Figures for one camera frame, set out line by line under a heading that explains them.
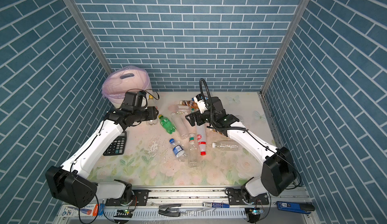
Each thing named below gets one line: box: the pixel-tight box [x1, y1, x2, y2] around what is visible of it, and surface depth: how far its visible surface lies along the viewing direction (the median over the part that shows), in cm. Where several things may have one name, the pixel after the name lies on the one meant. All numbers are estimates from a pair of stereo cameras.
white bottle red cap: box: [196, 122, 207, 156], surface depth 93 cm
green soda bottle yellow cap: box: [158, 114, 176, 135], surface depth 98 cm
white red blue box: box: [57, 203, 106, 217], surface depth 71 cm
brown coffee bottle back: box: [179, 99, 200, 109], surface depth 110 cm
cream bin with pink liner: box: [101, 65, 153, 109], surface depth 94 cm
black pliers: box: [158, 204, 181, 217], surface depth 70 cm
